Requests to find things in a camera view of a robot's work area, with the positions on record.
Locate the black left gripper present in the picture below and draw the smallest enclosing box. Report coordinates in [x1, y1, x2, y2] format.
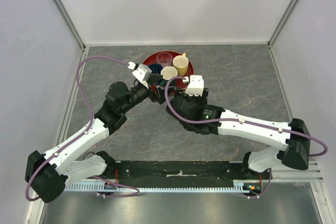
[121, 73, 174, 113]

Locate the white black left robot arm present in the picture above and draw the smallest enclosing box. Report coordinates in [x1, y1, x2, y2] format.
[25, 74, 174, 203]

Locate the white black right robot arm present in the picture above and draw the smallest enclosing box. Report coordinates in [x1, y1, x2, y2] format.
[166, 90, 310, 179]

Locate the green mug cream inside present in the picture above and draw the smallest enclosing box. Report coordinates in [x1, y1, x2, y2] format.
[160, 66, 178, 81]

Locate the dark blue mug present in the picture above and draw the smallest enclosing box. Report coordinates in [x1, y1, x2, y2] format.
[148, 63, 163, 74]

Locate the red round tray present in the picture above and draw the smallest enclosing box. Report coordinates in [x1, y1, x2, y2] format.
[143, 51, 195, 88]

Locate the clear drinking glass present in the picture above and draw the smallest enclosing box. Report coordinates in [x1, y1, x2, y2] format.
[156, 51, 173, 67]

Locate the yellow mug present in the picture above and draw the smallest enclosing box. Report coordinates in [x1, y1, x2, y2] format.
[173, 55, 189, 77]

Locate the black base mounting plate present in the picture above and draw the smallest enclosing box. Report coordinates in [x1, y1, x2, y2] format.
[85, 159, 263, 189]

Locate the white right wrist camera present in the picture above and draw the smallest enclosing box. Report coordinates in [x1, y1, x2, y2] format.
[182, 75, 204, 97]

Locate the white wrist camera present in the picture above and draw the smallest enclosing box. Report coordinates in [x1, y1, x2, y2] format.
[128, 61, 152, 89]
[182, 75, 204, 97]

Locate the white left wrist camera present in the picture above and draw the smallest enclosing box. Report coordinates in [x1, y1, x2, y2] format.
[128, 61, 152, 89]

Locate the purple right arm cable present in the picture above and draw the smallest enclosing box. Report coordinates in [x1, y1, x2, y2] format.
[164, 76, 328, 200]

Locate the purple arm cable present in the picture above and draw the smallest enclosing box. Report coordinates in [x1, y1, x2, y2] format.
[164, 76, 328, 200]
[25, 55, 141, 202]

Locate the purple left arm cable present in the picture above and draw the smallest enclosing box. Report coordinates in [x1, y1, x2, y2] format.
[25, 55, 141, 202]

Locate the blue slotted cable duct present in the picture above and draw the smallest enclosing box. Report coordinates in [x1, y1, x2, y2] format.
[65, 179, 261, 193]

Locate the aluminium front frame rail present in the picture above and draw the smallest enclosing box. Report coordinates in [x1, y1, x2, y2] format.
[272, 160, 323, 183]

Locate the left aluminium frame post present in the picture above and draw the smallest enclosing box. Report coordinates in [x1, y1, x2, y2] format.
[52, 0, 86, 50]

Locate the aluminium frame corner post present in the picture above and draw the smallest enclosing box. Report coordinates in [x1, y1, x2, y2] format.
[267, 0, 300, 48]

